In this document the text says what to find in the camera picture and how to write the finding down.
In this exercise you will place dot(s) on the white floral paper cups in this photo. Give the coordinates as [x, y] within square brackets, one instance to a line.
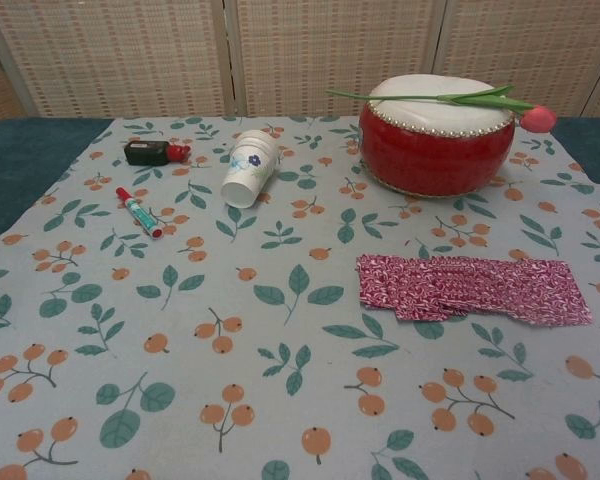
[247, 167]

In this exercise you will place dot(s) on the floral fruit-print tablecloth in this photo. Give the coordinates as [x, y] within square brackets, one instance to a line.
[300, 350]

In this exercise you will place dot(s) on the red Chinese drum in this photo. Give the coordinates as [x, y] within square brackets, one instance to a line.
[432, 150]

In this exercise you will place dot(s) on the red marker pen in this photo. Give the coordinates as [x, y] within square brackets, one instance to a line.
[139, 212]

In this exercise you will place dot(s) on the dark bottle with red cap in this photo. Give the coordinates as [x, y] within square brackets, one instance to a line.
[150, 152]

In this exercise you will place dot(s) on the pink patterned folded cloth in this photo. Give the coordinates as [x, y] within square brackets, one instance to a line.
[472, 292]

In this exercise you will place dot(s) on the artificial pink tulip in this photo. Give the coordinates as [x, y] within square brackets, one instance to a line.
[460, 99]

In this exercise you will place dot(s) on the woven folding screen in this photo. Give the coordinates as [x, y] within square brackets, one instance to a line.
[180, 55]

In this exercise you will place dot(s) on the teal table cover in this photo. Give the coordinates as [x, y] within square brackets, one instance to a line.
[25, 165]

